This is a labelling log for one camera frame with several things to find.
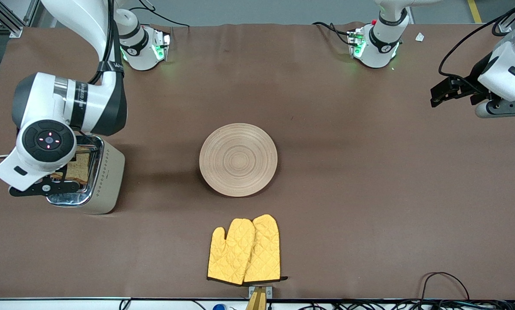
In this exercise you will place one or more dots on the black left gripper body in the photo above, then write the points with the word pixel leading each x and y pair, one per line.
pixel 474 80

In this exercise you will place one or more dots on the round light wooden plate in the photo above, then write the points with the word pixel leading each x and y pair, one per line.
pixel 238 160

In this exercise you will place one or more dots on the slice of brown bread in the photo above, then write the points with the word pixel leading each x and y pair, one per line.
pixel 79 168

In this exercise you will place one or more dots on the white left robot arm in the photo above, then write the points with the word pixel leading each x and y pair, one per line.
pixel 380 47

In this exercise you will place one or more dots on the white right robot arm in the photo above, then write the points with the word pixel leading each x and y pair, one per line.
pixel 93 103

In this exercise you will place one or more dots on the cream and chrome toaster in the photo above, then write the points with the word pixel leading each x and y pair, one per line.
pixel 108 181

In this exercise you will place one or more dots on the small white paper scrap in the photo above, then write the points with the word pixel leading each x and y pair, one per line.
pixel 419 37

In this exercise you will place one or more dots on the brown table cover sheet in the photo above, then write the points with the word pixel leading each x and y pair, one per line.
pixel 348 150

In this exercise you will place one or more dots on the yellow quilted oven mitt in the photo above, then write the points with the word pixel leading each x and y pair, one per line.
pixel 231 254
pixel 266 249

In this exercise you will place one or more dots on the small blue round object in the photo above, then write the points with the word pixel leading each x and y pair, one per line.
pixel 219 307

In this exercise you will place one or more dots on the wooden stick with metal bracket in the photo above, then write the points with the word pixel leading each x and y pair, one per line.
pixel 257 299

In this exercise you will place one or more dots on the aluminium profile frame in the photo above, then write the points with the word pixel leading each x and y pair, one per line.
pixel 11 23

